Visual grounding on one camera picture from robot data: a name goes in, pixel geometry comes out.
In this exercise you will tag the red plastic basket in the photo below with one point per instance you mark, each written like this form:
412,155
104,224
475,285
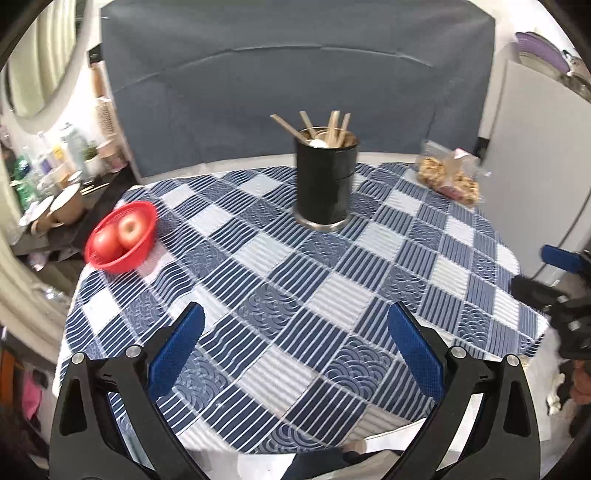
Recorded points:
138,256

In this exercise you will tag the grey backdrop cloth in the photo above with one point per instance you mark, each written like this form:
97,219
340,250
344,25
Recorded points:
295,78

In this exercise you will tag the stack of paper cups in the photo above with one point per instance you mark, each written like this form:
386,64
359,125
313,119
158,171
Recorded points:
106,115

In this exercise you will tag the black cylindrical utensil holder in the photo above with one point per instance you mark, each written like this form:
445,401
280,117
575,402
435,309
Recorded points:
325,184

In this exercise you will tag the white cabinet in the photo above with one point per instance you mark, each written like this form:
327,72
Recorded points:
531,161

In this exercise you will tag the row of toiletry bottles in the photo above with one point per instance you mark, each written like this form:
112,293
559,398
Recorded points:
55,152

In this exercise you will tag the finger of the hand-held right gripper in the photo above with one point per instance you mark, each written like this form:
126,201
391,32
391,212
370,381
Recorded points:
535,293
561,258

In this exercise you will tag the pile of paw-shaped cookies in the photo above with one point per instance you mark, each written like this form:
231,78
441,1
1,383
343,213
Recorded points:
431,173

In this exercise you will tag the person's right hand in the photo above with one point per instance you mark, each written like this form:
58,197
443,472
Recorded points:
582,387

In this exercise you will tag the clear plastic cookie box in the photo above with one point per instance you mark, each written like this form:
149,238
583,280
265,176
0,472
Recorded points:
450,175

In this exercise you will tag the white ceramic spoon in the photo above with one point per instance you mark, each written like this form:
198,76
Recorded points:
317,143

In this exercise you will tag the red apple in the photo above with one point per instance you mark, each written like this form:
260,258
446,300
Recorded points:
106,242
130,230

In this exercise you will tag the person's dark trousers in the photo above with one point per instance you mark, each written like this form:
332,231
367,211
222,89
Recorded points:
323,466

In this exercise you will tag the blue white patterned tablecloth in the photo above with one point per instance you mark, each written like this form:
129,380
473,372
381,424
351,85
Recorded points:
295,286

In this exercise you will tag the purple round lid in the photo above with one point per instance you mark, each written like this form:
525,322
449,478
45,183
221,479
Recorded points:
540,48

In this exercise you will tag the small potted plant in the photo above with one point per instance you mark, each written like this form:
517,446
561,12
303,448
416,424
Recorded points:
92,156

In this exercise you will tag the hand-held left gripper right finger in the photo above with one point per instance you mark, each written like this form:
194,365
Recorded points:
415,353

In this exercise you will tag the black side shelf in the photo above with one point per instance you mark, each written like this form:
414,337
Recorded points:
106,189

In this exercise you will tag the oval wall mirror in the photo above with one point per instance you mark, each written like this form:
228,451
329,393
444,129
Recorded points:
41,60

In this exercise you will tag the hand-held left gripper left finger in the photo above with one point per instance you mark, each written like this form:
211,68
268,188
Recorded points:
178,353

